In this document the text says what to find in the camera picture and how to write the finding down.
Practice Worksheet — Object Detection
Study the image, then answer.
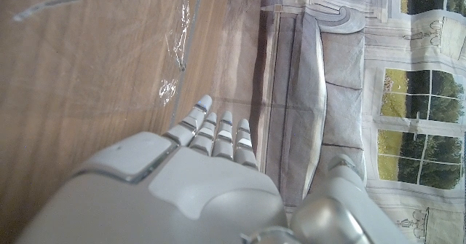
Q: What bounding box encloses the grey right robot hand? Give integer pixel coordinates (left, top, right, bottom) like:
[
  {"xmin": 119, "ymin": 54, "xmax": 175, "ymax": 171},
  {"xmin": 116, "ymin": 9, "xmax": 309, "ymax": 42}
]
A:
[{"xmin": 14, "ymin": 94, "xmax": 412, "ymax": 244}]

